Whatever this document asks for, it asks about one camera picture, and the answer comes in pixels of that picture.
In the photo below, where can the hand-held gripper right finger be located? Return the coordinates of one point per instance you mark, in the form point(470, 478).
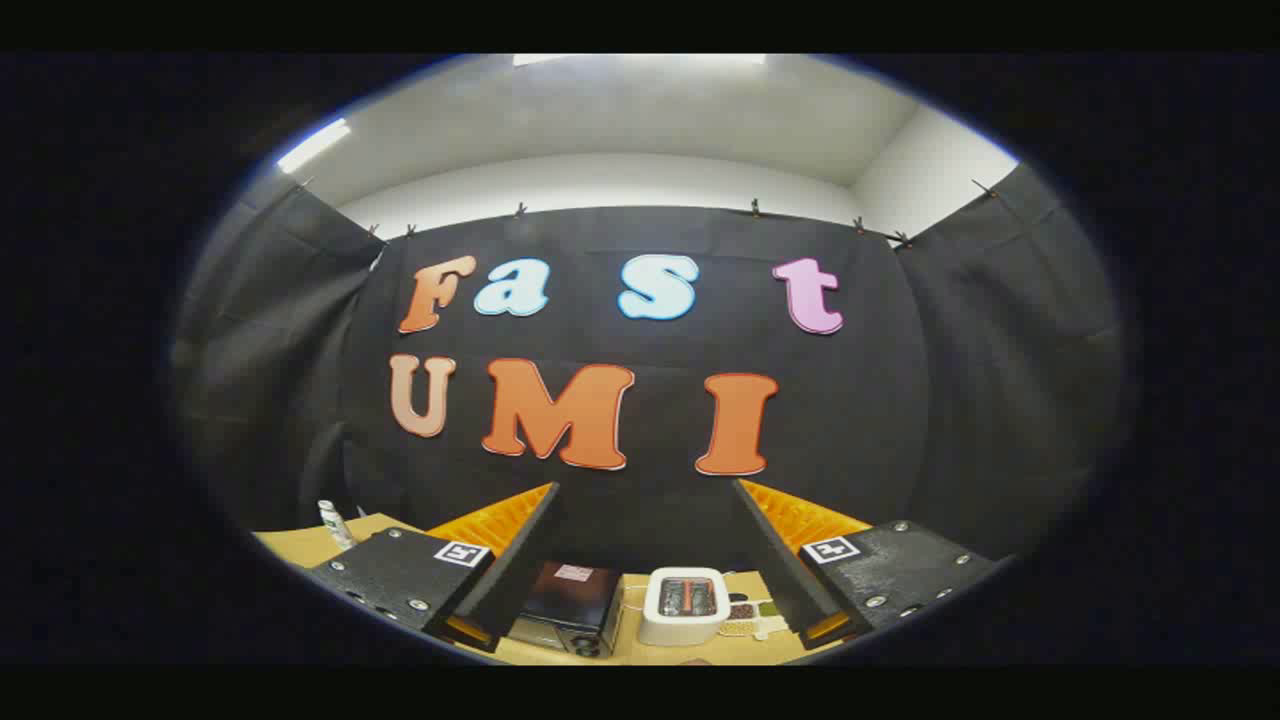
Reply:
point(775, 560)

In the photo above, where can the row of black cloth clips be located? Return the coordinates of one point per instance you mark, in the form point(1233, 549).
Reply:
point(756, 208)

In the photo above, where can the white bottle green label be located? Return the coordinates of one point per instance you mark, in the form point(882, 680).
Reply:
point(334, 524)

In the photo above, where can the small plate with snacks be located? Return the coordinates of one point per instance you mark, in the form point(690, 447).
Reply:
point(748, 615)

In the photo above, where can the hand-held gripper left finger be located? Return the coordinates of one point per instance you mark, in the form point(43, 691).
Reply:
point(520, 565)

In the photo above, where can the ceiling light panel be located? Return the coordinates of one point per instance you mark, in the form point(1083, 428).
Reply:
point(313, 146)

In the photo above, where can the black toaster oven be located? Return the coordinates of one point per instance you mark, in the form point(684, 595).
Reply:
point(570, 602)

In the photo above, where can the white toaster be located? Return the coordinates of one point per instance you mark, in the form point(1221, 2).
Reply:
point(682, 600)

